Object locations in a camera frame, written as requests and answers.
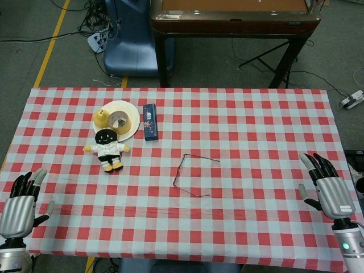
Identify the black electronic device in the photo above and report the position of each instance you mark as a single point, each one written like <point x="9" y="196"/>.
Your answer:
<point x="355" y="152"/>

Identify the yellow tape roll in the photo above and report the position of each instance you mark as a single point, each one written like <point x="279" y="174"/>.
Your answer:
<point x="125" y="128"/>

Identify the dark brown wooden table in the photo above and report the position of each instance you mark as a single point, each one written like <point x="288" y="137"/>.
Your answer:
<point x="227" y="27"/>

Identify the thin wire eyeglasses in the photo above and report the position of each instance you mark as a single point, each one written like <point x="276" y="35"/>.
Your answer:
<point x="178" y="171"/>

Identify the red white checkered tablecloth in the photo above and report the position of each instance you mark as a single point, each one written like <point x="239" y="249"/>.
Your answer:
<point x="227" y="128"/>

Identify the dark blue rectangular box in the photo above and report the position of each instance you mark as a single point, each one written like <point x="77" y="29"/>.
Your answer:
<point x="150" y="122"/>

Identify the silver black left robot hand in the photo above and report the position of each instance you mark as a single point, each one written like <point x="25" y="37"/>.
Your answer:
<point x="18" y="211"/>

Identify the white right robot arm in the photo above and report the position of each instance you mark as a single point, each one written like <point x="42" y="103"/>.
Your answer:
<point x="349" y="250"/>

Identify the dark blue stool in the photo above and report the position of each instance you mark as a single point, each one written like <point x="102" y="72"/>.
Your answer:
<point x="170" y="267"/>

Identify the blue plastic chair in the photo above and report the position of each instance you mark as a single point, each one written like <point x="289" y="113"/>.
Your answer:
<point x="133" y="51"/>

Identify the white power strip with plugs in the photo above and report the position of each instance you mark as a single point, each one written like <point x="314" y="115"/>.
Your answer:
<point x="95" y="42"/>

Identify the cream round plate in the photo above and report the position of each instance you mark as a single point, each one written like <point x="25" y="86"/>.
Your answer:
<point x="129" y="109"/>

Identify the black-headed plush doll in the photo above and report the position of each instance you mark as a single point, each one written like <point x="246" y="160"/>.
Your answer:
<point x="106" y="149"/>

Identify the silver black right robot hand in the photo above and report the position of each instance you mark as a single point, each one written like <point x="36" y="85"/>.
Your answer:
<point x="334" y="196"/>

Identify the yellow pear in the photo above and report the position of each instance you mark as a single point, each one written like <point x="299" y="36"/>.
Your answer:
<point x="101" y="118"/>

